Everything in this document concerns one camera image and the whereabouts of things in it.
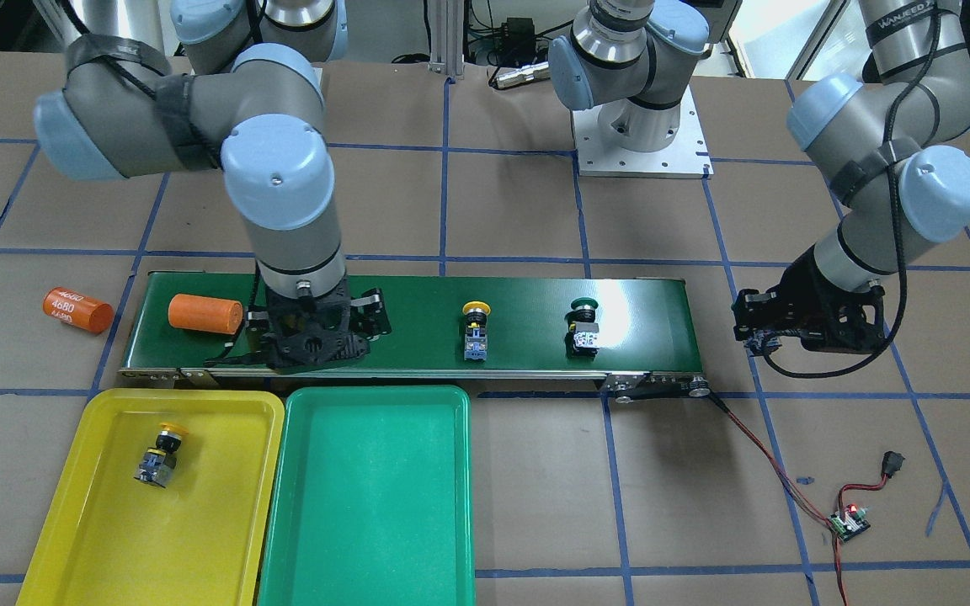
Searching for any yellow push button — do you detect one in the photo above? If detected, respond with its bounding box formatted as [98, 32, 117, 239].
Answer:
[132, 423, 189, 488]
[461, 300, 490, 362]

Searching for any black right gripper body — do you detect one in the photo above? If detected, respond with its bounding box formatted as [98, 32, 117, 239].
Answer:
[204, 279, 373, 371]

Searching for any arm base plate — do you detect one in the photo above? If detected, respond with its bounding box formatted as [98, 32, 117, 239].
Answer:
[571, 88, 715, 179]

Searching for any yellow plastic tray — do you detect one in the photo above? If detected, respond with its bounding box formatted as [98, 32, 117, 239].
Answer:
[17, 388, 285, 605]

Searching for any black inline switch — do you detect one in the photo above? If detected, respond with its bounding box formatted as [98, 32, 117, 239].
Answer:
[879, 451, 906, 480]

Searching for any aluminium frame post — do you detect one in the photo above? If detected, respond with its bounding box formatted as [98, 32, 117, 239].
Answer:
[426, 0, 466, 82]

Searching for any plain orange cylinder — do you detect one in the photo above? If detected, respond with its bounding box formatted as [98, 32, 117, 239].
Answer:
[167, 293, 243, 335]

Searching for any small green controller board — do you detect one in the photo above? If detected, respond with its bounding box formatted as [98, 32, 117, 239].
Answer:
[828, 503, 871, 542]

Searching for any green push button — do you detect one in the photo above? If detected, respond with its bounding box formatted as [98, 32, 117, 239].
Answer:
[565, 298, 600, 357]
[744, 331, 775, 357]

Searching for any black timing belt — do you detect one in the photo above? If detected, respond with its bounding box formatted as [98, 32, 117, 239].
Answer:
[598, 377, 712, 404]

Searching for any red black power cable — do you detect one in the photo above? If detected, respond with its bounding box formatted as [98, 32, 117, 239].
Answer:
[704, 391, 894, 606]

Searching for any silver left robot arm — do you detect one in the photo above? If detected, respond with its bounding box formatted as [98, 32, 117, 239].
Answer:
[547, 1, 970, 359]

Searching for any green plastic tray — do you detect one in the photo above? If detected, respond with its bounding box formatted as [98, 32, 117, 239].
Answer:
[257, 385, 475, 605]

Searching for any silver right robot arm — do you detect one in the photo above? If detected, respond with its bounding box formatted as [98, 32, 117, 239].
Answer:
[34, 1, 392, 369]

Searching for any orange cylinder marked 4680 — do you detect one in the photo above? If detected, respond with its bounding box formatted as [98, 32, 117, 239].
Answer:
[42, 287, 115, 334]

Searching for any green conveyor belt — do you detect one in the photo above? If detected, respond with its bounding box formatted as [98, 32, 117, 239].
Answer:
[120, 272, 706, 386]

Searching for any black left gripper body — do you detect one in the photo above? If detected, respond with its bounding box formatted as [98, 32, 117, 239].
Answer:
[758, 248, 885, 354]

